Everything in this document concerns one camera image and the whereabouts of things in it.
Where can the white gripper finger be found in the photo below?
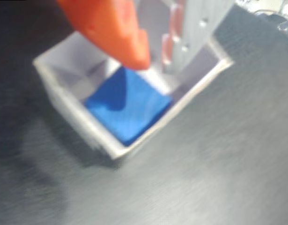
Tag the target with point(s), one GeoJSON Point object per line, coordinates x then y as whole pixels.
{"type": "Point", "coordinates": [195, 23]}

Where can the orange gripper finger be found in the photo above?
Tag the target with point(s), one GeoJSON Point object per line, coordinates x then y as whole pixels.
{"type": "Point", "coordinates": [106, 28]}

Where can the blue cube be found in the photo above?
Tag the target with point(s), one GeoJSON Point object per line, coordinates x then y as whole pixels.
{"type": "Point", "coordinates": [134, 112]}

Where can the white cardboard box black label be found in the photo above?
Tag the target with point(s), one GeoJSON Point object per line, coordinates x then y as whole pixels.
{"type": "Point", "coordinates": [68, 72]}

